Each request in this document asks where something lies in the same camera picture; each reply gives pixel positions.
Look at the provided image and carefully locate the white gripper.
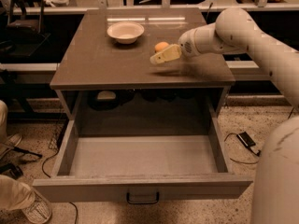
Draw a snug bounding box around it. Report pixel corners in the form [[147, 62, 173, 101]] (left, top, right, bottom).
[[149, 29, 199, 64]]

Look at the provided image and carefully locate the orange fruit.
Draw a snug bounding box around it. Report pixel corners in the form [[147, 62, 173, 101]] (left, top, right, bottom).
[[154, 42, 169, 52]]

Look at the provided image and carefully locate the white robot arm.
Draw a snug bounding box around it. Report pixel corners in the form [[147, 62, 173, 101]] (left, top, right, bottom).
[[150, 7, 299, 224]]

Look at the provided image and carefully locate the grey cabinet with counter top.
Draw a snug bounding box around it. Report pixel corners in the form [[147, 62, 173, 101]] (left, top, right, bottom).
[[50, 7, 236, 138]]

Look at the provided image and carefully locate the open grey top drawer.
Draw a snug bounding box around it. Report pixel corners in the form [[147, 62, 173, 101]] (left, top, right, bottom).
[[34, 119, 252, 203]]

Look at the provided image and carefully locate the white bowl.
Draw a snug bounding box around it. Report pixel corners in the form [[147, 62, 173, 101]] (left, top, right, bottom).
[[107, 21, 144, 45]]

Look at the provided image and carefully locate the black power adapter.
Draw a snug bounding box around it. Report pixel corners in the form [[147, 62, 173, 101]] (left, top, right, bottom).
[[236, 132, 256, 147]]

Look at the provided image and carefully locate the black chair at left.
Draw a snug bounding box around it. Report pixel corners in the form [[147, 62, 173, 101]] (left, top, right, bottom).
[[6, 0, 50, 57]]

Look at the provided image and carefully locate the white mesh sneaker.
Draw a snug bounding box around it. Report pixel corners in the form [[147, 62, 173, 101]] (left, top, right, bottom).
[[21, 191, 52, 224]]

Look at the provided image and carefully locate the beige trouser leg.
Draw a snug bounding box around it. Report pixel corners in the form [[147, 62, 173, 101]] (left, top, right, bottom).
[[0, 175, 36, 211]]

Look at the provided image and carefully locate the black cable on floor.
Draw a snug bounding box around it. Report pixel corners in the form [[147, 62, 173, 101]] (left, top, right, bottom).
[[223, 132, 263, 166]]

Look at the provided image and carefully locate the black drawer handle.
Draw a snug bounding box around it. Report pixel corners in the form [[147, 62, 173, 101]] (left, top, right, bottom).
[[126, 192, 160, 205]]

